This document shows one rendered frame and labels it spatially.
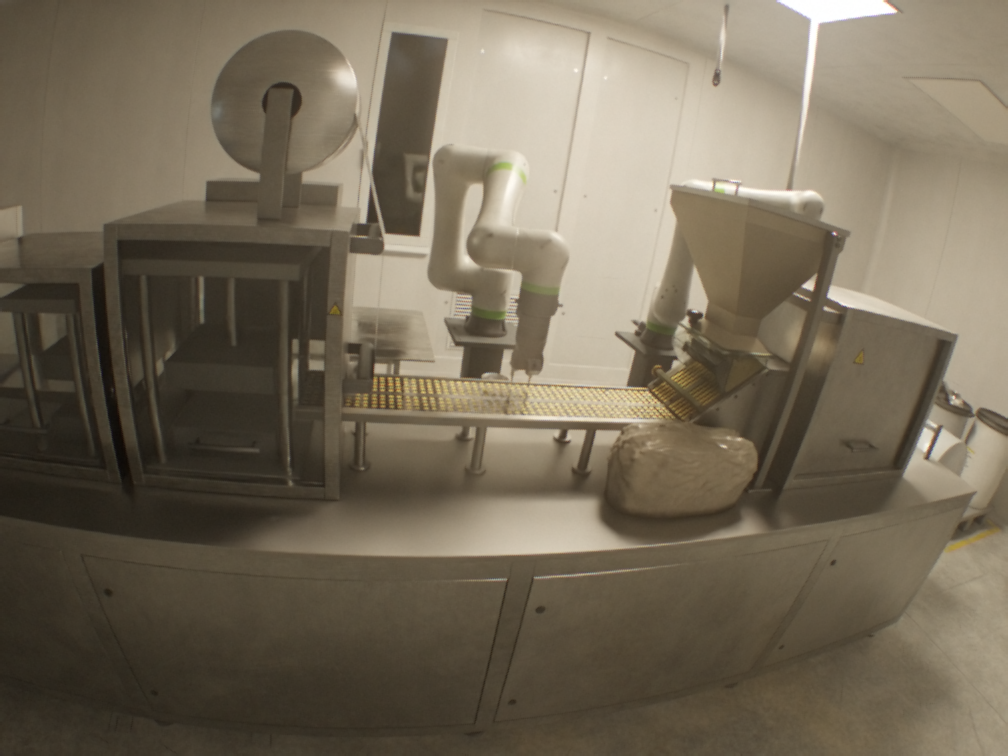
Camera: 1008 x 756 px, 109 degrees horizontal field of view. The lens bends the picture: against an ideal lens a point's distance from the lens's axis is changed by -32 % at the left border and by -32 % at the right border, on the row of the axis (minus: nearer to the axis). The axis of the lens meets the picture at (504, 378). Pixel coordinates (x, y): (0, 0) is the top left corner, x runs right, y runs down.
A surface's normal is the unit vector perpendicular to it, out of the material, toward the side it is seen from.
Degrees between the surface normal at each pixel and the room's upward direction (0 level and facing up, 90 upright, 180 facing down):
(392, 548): 0
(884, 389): 90
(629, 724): 0
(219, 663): 90
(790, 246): 114
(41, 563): 90
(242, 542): 0
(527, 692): 90
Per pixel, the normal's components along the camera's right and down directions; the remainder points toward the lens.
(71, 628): 0.22, 0.40
